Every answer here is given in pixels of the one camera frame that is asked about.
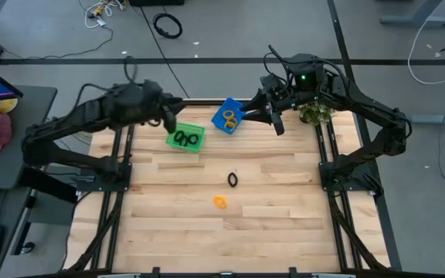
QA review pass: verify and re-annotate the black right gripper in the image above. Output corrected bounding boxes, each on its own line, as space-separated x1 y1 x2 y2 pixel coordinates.
240 74 295 137

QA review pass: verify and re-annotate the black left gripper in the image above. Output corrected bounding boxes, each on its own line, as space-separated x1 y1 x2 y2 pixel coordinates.
141 80 188 135

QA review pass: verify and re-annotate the green plastic basket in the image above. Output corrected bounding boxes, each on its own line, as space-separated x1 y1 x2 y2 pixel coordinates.
165 120 206 153

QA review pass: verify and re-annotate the blue plastic basket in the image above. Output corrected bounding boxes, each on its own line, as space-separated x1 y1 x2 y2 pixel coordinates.
210 97 250 135

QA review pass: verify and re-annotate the potted artificial plant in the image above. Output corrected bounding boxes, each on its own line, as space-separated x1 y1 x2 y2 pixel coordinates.
298 100 335 126

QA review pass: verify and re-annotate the black floor box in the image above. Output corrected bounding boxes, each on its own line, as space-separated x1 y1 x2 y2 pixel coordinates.
128 0 185 7

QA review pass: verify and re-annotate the grey desk foot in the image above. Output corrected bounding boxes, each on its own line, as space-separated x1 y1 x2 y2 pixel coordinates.
379 0 445 28
409 103 445 127

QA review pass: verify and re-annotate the dark grey low desk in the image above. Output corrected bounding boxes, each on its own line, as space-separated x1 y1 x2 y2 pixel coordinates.
0 188 34 278

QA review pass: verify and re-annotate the black aluminium table frame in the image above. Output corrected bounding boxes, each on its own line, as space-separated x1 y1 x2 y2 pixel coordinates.
63 86 392 278

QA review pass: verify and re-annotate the long black floor cable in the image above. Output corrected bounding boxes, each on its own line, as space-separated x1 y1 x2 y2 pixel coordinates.
139 5 191 99

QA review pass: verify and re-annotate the coiled black cable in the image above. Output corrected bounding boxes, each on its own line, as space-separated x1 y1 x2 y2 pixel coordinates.
152 12 184 39

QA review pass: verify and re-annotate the thin black floor cable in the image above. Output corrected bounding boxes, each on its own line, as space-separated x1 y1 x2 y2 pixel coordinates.
13 25 114 61

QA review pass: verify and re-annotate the white cable bundle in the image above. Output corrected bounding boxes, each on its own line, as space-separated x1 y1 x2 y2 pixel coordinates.
84 0 125 29

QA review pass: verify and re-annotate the long white cable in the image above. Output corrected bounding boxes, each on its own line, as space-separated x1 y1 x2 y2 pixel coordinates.
407 0 445 85

